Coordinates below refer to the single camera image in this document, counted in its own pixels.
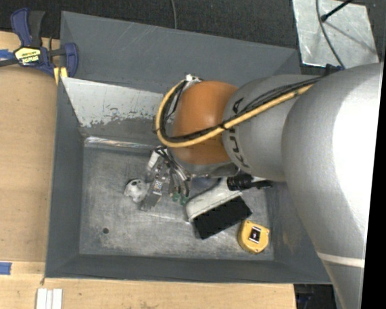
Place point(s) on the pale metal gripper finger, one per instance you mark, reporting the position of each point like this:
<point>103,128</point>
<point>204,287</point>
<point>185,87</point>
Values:
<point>153,195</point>
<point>152,168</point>

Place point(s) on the white toy animal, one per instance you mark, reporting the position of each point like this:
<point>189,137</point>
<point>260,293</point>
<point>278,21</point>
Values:
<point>136,189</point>

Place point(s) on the grey metal bin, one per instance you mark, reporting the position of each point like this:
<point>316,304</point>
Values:
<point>137,240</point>

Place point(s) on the white and black board eraser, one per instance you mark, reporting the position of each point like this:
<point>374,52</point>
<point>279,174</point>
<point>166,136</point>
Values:
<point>221,217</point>

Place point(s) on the yellow tape measure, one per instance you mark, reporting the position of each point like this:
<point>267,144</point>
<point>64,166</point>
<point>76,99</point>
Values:
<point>253,237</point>

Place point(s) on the pale wood board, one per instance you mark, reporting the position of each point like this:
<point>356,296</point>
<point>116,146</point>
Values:
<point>18,167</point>

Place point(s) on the black cylinder on white bracket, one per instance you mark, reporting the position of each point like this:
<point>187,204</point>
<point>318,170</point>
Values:
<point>241,182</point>

